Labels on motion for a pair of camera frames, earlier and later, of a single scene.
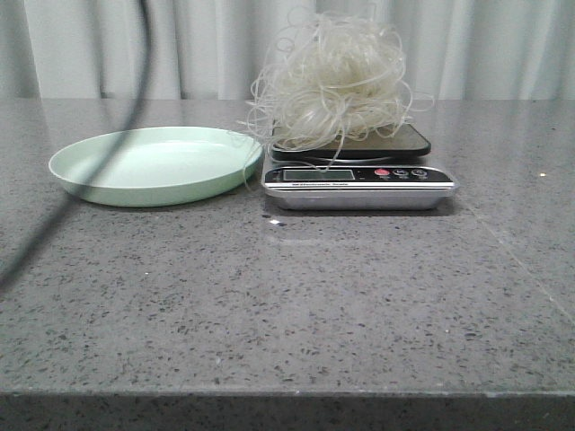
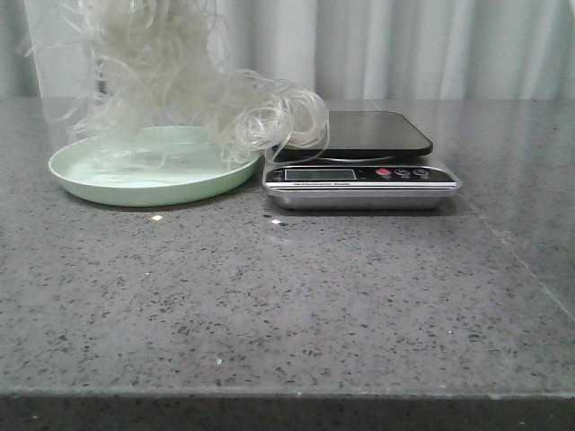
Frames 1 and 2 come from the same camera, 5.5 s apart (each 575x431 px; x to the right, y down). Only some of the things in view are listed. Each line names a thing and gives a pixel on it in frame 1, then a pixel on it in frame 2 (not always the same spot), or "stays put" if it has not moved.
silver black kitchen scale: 355,167 stays put
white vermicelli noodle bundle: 326,82 to 154,83
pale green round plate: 163,166 stays put
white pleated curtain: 212,49 stays put
